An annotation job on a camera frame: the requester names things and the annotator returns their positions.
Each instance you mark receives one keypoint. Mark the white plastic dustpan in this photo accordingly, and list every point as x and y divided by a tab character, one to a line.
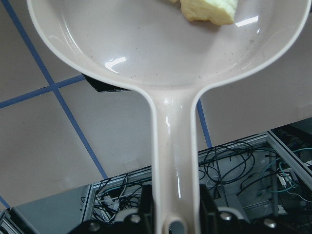
149	46

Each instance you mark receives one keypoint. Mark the pink bin with black bag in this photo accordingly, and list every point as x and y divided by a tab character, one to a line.
102	87

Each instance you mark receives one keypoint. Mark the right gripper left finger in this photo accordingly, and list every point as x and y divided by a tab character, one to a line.
140	222

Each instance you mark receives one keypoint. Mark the pale food chunk near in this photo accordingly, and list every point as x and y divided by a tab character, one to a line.
218	12

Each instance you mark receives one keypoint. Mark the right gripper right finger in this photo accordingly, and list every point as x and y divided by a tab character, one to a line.
227	220

